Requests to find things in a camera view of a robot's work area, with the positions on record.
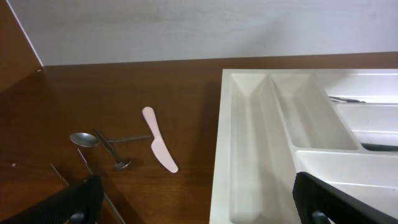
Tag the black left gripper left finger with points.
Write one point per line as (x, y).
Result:
(77, 203)

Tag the small steel teaspoon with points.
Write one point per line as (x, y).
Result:
(89, 140)

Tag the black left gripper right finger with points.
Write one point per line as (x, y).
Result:
(319, 202)

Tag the small dark steel spoon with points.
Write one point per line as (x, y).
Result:
(120, 163)

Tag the pink plastic knife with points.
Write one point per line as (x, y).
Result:
(158, 145)

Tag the white plastic cutlery tray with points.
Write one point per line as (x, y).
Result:
(276, 123)

